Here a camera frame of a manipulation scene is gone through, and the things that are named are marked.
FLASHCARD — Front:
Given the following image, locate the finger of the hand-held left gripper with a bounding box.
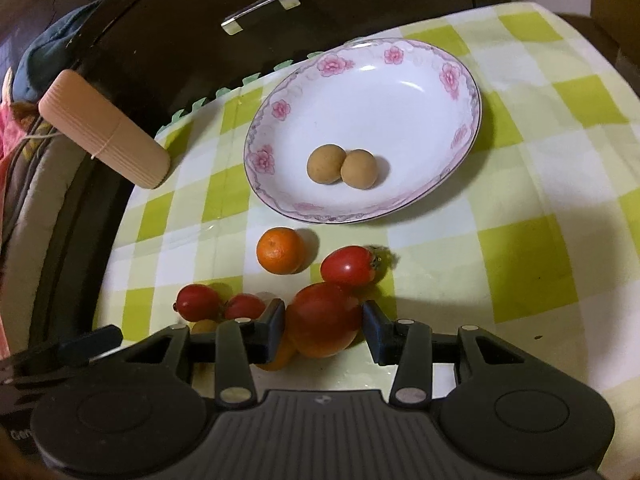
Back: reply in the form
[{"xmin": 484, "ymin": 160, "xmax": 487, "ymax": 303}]
[{"xmin": 0, "ymin": 325, "xmax": 124, "ymax": 387}]

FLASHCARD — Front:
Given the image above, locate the grey padded cushion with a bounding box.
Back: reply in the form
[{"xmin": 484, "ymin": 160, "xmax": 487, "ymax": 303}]
[{"xmin": 0, "ymin": 130, "xmax": 101, "ymax": 271}]

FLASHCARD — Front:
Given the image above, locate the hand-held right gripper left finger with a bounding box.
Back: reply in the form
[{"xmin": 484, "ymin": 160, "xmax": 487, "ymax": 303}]
[{"xmin": 120, "ymin": 298, "xmax": 287, "ymax": 408}]

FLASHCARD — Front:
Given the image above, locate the large red tomato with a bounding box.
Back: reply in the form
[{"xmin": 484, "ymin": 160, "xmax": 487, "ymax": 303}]
[{"xmin": 285, "ymin": 283, "xmax": 362, "ymax": 359}]

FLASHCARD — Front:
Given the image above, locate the blue cloth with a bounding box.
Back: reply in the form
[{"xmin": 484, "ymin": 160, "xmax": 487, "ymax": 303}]
[{"xmin": 12, "ymin": 0, "xmax": 103, "ymax": 103}]

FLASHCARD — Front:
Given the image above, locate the red tomato with stem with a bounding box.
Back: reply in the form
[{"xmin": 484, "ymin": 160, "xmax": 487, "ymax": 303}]
[{"xmin": 320, "ymin": 245, "xmax": 383, "ymax": 289}]

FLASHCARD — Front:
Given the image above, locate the white string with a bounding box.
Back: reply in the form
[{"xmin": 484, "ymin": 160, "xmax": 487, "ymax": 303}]
[{"xmin": 20, "ymin": 122, "xmax": 123, "ymax": 161}]

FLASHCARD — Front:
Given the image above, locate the green white checkered tablecloth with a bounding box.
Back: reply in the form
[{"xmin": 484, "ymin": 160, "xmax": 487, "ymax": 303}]
[{"xmin": 90, "ymin": 2, "xmax": 640, "ymax": 411}]

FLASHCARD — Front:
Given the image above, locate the dark wooden cabinet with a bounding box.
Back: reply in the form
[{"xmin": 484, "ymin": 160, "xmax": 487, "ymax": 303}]
[{"xmin": 27, "ymin": 0, "xmax": 516, "ymax": 361}]

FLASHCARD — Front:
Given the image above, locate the cardboard box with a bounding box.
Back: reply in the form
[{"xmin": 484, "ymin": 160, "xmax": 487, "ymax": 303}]
[{"xmin": 590, "ymin": 0, "xmax": 640, "ymax": 86}]

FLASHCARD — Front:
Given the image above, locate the small red cherry tomato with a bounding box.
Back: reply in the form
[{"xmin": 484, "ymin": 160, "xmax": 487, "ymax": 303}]
[{"xmin": 172, "ymin": 284, "xmax": 224, "ymax": 322}]

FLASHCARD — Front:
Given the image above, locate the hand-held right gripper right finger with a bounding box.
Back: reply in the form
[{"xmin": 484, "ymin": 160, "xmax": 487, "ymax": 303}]
[{"xmin": 361, "ymin": 300, "xmax": 526, "ymax": 407}]

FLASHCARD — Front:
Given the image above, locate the silver cabinet handle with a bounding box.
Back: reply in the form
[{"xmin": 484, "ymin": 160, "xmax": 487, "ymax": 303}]
[{"xmin": 221, "ymin": 0, "xmax": 299, "ymax": 36}]

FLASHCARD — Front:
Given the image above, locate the small mandarin orange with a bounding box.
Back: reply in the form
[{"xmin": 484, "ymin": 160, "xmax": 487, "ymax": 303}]
[
  {"xmin": 255, "ymin": 337, "xmax": 297, "ymax": 372},
  {"xmin": 256, "ymin": 227, "xmax": 306, "ymax": 275}
]

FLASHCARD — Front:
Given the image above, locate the green foam puzzle mat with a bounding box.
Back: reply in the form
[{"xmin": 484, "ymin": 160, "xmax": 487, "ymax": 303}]
[{"xmin": 154, "ymin": 50, "xmax": 326, "ymax": 137}]

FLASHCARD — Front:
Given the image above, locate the white floral-rimmed plate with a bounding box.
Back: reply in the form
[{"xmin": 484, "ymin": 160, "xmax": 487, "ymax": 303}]
[{"xmin": 243, "ymin": 38, "xmax": 483, "ymax": 224}]

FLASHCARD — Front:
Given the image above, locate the small orange-red cherry tomato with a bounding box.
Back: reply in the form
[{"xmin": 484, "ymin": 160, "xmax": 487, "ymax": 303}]
[{"xmin": 223, "ymin": 293, "xmax": 267, "ymax": 322}]

